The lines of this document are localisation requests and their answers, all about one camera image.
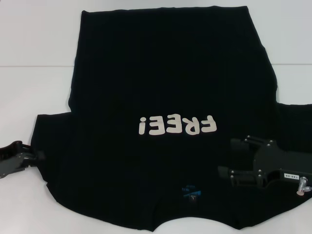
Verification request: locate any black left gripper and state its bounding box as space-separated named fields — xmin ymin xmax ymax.
xmin=0 ymin=140 xmax=46 ymax=180

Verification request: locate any black shirt with FREE print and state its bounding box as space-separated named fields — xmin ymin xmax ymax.
xmin=30 ymin=5 xmax=312 ymax=232

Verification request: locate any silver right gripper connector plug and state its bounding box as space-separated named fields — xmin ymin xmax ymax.
xmin=296 ymin=176 xmax=310 ymax=195

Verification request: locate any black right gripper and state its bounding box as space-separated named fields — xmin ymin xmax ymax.
xmin=217 ymin=135 xmax=312 ymax=189

